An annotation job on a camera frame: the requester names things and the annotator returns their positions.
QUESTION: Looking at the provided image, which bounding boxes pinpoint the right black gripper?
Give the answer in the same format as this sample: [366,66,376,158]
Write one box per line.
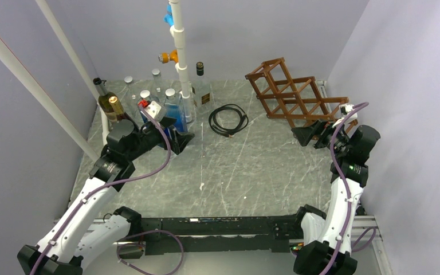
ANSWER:
[292,117,350,156]

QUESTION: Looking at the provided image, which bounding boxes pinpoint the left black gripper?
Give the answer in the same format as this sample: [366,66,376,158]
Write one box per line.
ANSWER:
[126,116,194,161]

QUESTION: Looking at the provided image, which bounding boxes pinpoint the blue Blue Dash bottle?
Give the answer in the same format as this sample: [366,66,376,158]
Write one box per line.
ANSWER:
[164,88,188,133]

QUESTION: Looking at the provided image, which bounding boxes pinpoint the clear bottle green label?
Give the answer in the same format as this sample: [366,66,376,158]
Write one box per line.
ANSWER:
[151,68,167,104]

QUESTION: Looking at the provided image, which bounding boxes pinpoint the clear bottle white cap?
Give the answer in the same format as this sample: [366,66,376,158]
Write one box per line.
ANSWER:
[124,76,142,116]

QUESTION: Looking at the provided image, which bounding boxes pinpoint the brown bottle gold foil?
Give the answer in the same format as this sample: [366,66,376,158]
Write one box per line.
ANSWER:
[108,96,133,122]

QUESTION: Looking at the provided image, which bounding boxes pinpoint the green wine bottle silver foil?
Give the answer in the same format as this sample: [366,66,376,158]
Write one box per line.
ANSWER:
[93,77,118,123]

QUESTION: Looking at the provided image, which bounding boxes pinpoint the blue square bottle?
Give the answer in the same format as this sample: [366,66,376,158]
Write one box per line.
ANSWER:
[139,89,164,149]

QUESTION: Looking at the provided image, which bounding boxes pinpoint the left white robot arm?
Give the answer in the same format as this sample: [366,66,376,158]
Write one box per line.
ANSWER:
[17,116,193,274]

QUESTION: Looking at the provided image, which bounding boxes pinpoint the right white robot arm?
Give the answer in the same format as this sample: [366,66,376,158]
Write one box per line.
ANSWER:
[291,120,380,274]

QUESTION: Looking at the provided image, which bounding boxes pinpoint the brown wooden wine rack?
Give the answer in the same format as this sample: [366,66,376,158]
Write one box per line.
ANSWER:
[245,57,349,127]

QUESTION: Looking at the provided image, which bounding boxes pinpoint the orange pipe-mounted fitting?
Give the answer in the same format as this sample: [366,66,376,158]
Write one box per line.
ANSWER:
[158,50,179,64]

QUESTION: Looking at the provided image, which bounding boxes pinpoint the blue pipe-mounted fitting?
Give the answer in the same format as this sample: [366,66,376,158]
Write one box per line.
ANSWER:
[163,4,174,26]

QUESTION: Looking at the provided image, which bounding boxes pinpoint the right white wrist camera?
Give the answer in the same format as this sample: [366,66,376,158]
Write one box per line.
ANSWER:
[338,103,358,124]

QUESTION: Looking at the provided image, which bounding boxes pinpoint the coiled black cable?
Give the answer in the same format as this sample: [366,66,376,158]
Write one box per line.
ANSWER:
[209,104,250,138]

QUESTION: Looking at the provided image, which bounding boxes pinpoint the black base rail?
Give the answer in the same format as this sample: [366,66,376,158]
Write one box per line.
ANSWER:
[48,212,380,262]

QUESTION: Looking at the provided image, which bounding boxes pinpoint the white PVC pipe frame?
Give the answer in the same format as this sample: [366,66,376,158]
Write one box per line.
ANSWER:
[0,1,195,160]

